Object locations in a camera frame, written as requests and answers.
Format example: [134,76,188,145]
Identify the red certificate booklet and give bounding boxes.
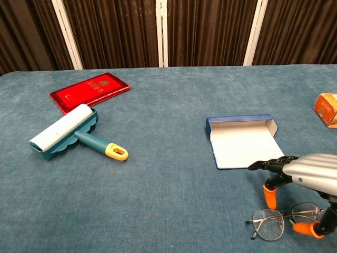
[49,72,132,115]

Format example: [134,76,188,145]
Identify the orange cardboard box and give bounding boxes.
[313,92,337,129]

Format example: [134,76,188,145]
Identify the teal lint roller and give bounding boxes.
[29,103,129,161]

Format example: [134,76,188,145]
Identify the teal table cloth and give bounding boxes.
[0,64,337,253]

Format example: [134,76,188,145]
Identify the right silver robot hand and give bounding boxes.
[247,153,337,239]

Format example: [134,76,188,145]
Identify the wire-frame eyeglasses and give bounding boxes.
[245,202,324,241]

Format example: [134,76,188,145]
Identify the small blue-edged card pouch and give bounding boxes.
[205,114,285,170]

